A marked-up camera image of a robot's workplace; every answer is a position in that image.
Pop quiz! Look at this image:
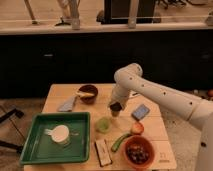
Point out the blue sponge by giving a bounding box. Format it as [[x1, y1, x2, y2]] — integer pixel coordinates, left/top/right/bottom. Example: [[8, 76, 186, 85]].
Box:
[[131, 104, 150, 121]]

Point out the green plastic tray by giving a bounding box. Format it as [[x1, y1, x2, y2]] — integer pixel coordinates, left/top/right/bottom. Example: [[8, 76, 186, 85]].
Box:
[[20, 112, 90, 165]]

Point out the orange bowl with berries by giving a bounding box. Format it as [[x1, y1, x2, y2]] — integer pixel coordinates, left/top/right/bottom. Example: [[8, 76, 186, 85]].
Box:
[[123, 135, 155, 171]]

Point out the grey cloth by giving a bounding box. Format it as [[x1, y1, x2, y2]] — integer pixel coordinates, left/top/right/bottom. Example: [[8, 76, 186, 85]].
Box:
[[57, 96, 76, 112]]

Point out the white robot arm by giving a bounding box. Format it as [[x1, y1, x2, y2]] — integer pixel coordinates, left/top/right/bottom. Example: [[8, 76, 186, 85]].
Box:
[[108, 63, 213, 171]]

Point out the light green plastic cup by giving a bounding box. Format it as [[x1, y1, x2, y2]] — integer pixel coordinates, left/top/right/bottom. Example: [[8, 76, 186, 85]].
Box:
[[95, 117, 110, 134]]

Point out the white measuring cup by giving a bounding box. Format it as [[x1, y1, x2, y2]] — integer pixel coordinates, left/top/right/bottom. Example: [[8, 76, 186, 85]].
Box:
[[44, 125, 70, 146]]

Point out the red apple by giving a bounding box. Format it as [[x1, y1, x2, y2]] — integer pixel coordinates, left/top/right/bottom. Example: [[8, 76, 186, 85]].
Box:
[[131, 122, 144, 135]]

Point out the dark red bowl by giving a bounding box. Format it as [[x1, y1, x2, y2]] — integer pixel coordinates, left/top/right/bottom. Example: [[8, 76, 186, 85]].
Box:
[[79, 84, 98, 104]]

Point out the dark metal cup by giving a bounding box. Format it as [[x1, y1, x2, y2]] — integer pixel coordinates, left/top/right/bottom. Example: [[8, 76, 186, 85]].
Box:
[[110, 102, 122, 117]]

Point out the green cucumber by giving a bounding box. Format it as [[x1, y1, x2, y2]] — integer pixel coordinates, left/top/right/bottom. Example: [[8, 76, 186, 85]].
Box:
[[111, 133, 131, 152]]

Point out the wooden spoon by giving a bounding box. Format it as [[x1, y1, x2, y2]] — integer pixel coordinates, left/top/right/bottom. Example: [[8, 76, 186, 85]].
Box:
[[76, 91, 94, 98]]

